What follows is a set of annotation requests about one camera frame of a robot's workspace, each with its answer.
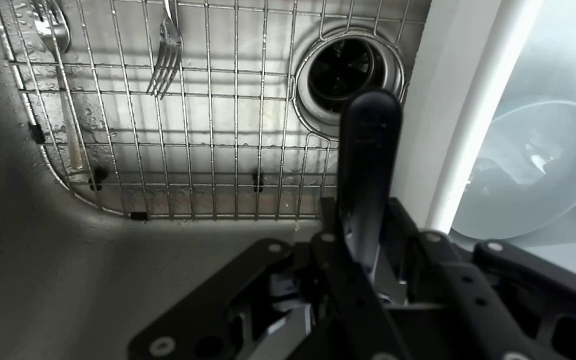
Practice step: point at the metal fork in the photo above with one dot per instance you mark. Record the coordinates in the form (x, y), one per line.
(168, 53)

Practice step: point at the white plastic wash basin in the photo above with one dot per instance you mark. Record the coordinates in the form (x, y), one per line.
(479, 59)

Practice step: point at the wire sink grid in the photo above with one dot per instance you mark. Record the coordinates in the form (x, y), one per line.
(248, 126)

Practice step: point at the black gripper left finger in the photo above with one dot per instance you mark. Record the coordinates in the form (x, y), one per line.
(236, 308)

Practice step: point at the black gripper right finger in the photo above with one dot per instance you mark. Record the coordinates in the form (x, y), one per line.
(495, 303)

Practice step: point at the black spoon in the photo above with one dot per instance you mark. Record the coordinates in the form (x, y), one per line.
(366, 149)

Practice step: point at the stainless steel sink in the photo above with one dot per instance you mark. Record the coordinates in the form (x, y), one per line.
(78, 282)

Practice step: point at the clear glass bowl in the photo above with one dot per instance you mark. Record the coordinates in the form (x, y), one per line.
(525, 174)

